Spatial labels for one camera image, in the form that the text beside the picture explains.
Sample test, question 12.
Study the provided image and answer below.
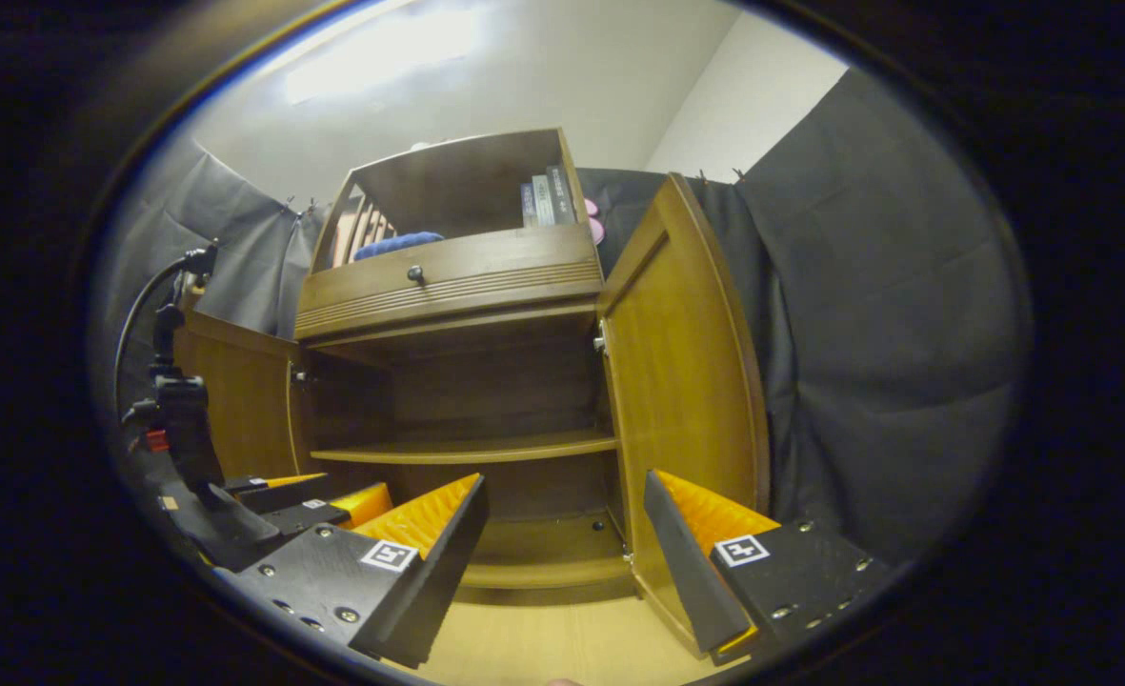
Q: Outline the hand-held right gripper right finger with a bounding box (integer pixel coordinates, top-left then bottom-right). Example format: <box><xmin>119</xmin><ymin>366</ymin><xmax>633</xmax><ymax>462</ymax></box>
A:
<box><xmin>644</xmin><ymin>469</ymin><xmax>896</xmax><ymax>666</ymax></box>

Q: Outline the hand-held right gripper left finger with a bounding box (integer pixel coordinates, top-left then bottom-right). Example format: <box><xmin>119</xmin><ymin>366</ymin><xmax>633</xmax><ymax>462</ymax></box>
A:
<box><xmin>214</xmin><ymin>473</ymin><xmax>490</xmax><ymax>670</ymax></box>

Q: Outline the wooden drawer front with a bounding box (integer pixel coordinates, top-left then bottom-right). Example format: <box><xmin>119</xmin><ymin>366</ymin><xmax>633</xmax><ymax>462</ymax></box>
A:
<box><xmin>295</xmin><ymin>224</ymin><xmax>607</xmax><ymax>340</ymax></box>

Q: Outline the blue folded towel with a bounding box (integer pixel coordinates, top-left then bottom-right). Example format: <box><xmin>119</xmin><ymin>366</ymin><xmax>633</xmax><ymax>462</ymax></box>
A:
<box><xmin>353</xmin><ymin>232</ymin><xmax>446</xmax><ymax>261</ymax></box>

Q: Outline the wooden double-door shoe cabinet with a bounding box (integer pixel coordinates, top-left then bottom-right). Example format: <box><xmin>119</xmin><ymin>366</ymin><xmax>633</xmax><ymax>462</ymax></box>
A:
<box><xmin>291</xmin><ymin>129</ymin><xmax>635</xmax><ymax>607</ymax></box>

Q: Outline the black cable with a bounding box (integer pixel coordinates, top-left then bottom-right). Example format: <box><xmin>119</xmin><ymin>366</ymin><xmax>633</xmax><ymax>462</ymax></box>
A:
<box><xmin>113</xmin><ymin>248</ymin><xmax>211</xmax><ymax>420</ymax></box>

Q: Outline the wooden inner shelf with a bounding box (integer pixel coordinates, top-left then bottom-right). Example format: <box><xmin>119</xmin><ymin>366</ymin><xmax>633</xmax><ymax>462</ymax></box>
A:
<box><xmin>310</xmin><ymin>429</ymin><xmax>620</xmax><ymax>466</ymax></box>

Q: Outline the wooden cabinet door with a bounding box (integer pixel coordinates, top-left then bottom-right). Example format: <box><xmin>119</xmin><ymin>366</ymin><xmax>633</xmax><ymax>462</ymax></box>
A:
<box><xmin>176</xmin><ymin>310</ymin><xmax>302</xmax><ymax>487</ymax></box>
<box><xmin>595</xmin><ymin>173</ymin><xmax>772</xmax><ymax>660</ymax></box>

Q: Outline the black backdrop cloth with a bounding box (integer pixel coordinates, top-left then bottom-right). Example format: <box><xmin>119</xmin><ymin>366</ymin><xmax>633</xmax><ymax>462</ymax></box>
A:
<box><xmin>95</xmin><ymin>67</ymin><xmax>1035</xmax><ymax>565</ymax></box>

